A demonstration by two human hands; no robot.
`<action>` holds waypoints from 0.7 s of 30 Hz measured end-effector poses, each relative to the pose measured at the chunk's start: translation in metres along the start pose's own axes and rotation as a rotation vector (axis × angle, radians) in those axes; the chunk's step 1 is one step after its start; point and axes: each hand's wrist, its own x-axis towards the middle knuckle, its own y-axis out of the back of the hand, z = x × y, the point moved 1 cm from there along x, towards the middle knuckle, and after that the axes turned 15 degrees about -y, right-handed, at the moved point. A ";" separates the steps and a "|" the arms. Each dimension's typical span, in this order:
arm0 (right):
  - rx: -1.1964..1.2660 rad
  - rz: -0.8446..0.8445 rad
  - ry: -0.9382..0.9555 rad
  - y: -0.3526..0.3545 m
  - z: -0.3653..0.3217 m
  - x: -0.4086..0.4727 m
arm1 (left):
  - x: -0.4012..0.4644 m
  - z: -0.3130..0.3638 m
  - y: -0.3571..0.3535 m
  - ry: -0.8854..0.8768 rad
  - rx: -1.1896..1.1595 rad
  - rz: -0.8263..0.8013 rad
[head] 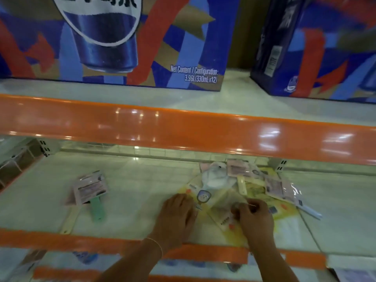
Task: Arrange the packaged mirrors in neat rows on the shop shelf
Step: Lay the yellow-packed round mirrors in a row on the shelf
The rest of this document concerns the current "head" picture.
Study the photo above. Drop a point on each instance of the person's right forearm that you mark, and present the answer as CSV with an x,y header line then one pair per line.
x,y
270,264

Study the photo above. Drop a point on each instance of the blue printed drink carton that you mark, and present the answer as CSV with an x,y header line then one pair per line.
x,y
323,55
117,41

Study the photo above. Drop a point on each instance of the person's right hand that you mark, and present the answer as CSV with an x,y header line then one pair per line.
x,y
255,223

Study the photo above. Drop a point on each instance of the purple white packet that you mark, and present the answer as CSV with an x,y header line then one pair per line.
x,y
352,276

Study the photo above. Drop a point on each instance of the person's left hand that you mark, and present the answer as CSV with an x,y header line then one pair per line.
x,y
174,220

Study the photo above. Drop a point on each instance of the orange edged white shelf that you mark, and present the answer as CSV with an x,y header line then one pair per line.
x,y
176,129

